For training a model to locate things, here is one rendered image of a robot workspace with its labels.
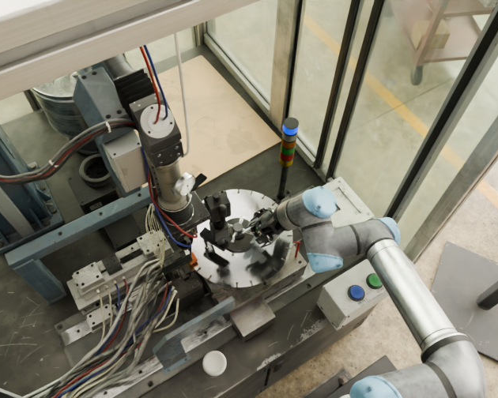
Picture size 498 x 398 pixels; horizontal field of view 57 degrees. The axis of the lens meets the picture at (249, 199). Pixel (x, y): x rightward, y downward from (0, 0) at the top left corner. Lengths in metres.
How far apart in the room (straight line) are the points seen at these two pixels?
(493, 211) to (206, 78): 1.73
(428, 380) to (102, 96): 0.78
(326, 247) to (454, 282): 1.55
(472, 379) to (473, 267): 1.77
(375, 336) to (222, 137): 1.19
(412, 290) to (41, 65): 0.85
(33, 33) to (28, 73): 0.02
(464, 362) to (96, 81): 0.86
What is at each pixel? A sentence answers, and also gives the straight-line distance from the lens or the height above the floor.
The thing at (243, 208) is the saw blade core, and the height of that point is 0.95.
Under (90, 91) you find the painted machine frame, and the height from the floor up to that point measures 1.52.
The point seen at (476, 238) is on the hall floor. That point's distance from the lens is 2.75.
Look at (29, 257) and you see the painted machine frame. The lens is 1.39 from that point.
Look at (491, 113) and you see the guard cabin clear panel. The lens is 1.10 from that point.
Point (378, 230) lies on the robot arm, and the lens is 1.10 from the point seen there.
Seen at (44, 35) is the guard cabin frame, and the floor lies 2.03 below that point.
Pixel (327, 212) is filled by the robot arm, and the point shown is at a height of 1.28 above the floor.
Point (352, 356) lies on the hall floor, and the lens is 2.30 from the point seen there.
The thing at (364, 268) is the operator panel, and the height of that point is 0.90.
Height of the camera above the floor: 2.19
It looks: 58 degrees down
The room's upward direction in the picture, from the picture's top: 1 degrees clockwise
